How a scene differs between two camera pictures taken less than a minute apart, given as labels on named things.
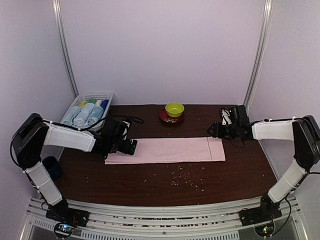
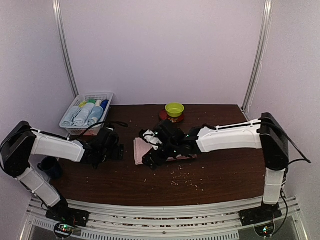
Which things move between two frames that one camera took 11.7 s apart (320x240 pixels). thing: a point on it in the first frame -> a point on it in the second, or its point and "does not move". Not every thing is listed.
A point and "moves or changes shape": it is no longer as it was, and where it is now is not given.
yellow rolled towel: x=82 y=104 does not move
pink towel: x=169 y=150 moves or changes shape
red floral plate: x=165 y=118 does not move
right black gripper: x=217 y=131 -> x=150 y=162
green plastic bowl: x=174 y=109 does not move
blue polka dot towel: x=95 y=115 does not move
